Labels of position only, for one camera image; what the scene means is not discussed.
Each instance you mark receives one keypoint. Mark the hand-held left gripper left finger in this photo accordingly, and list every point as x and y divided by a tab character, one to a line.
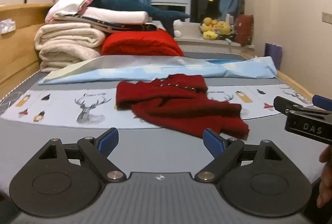
110	139

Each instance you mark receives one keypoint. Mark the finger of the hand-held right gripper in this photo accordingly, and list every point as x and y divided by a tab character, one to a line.
285	104
321	101

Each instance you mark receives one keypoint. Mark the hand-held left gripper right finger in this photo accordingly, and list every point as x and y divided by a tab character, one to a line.
211	141

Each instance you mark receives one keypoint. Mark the dark red knit sweater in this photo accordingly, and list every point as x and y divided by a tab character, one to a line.
181	107

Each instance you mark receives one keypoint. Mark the pile of mixed clothes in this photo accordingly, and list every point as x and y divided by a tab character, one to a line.
134	26

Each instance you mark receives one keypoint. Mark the person's right hand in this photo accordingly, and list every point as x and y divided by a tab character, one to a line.
326	182

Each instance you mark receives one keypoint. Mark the purple bag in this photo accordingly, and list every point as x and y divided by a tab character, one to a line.
273	56

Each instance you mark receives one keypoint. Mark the deer printed cloth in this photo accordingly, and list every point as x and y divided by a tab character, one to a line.
64	107

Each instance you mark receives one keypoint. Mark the dark red plush toy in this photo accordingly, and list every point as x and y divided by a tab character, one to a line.
244	29

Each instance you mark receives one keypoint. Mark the cream folded blanket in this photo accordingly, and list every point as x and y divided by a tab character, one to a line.
64	58
70	34

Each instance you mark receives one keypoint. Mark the yellow round plush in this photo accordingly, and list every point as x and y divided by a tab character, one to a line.
224	28

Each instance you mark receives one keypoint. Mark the white window sill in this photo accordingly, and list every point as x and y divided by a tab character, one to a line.
192	43

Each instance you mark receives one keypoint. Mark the bright red folded blanket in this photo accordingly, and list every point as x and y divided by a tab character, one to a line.
140	43

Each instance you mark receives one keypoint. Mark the yellow duck plush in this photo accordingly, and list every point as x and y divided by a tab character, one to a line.
209	28

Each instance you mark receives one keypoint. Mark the white plush toy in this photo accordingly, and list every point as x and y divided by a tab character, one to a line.
177	28

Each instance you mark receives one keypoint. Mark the wooden headboard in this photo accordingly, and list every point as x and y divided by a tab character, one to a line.
18	58

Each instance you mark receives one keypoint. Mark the teal shark plush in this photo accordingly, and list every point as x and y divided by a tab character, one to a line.
124	3

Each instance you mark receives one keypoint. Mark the white folded cloth pink trim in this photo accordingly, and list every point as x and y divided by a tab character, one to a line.
67	6

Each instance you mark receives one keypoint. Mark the white tissue pack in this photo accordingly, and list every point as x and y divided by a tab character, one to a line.
7	26

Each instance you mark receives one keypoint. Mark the wooden bed rail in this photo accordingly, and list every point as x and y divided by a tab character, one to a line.
303	83

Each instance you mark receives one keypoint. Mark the wall switch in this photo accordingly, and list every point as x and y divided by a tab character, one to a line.
327	17

